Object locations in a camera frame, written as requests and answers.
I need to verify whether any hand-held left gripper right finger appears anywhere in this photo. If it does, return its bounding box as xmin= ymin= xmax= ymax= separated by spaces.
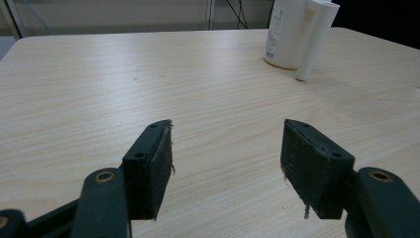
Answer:
xmin=280 ymin=118 xmax=356 ymax=220

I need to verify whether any black curtain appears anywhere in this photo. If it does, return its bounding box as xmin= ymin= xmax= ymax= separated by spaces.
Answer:
xmin=331 ymin=0 xmax=420 ymax=51

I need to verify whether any black cable bundle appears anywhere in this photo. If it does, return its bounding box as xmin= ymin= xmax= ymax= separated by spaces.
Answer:
xmin=225 ymin=0 xmax=250 ymax=30

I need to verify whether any white cup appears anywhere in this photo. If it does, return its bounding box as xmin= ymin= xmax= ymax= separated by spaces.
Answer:
xmin=262 ymin=0 xmax=341 ymax=82

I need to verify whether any light wooden shelf unit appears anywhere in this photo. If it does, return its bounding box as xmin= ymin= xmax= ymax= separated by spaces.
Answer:
xmin=0 ymin=0 xmax=276 ymax=38

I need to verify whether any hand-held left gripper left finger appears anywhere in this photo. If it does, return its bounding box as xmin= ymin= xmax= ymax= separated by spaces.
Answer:
xmin=122 ymin=119 xmax=176 ymax=221

